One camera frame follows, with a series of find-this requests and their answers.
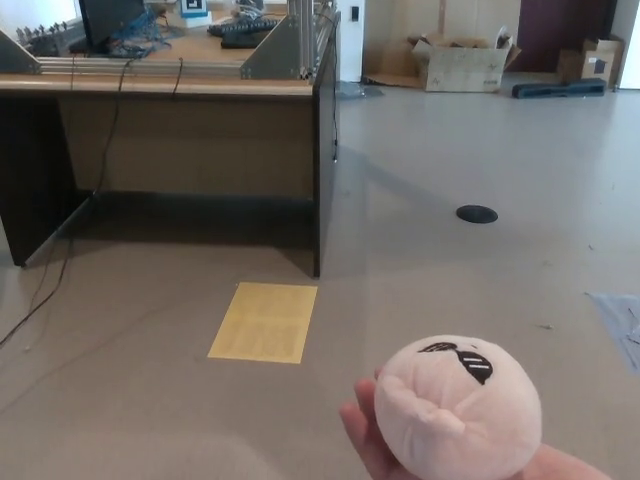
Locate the grey cloth on floor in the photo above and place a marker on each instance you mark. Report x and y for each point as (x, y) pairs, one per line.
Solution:
(617, 325)

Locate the black wall switch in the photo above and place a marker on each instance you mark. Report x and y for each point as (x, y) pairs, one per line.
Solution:
(355, 13)

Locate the short black keyboard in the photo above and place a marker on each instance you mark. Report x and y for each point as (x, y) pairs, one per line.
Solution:
(242, 41)

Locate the long black keyboard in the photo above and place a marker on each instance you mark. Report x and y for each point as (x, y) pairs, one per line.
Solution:
(240, 25)

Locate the pink plush dumpling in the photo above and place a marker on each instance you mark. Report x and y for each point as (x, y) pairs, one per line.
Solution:
(450, 405)

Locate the small printed cardboard box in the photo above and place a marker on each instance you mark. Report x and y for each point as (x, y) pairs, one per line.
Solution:
(602, 65)

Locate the small plain brown box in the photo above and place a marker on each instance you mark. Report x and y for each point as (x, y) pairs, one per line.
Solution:
(570, 65)

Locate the large open cardboard box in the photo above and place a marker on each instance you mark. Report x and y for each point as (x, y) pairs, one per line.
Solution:
(465, 70)

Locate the dark maroon door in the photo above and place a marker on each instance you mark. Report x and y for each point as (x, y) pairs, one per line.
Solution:
(550, 25)

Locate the row of dark metal brackets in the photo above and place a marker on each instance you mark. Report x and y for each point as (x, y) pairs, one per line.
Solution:
(42, 42)

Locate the black round floor cover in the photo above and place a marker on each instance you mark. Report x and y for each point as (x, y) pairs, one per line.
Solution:
(476, 213)

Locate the aluminium extrusion frame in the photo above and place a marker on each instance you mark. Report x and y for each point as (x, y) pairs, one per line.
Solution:
(270, 55)

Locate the yellow paper sheet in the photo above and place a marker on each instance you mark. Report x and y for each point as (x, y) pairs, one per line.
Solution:
(265, 325)

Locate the wooden desk with dark sides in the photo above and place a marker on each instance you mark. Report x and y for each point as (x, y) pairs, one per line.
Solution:
(200, 140)

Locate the white box with marker tag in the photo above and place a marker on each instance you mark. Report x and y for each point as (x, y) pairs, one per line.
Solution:
(194, 12)

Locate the flat cardboard piece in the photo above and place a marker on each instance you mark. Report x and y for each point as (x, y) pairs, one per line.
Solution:
(390, 65)

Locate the clear plastic bag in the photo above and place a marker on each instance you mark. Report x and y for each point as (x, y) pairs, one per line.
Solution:
(360, 91)

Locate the black monitor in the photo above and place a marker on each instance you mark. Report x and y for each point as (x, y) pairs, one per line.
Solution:
(105, 20)

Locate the person's right hand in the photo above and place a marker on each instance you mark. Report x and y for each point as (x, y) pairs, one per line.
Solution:
(367, 435)

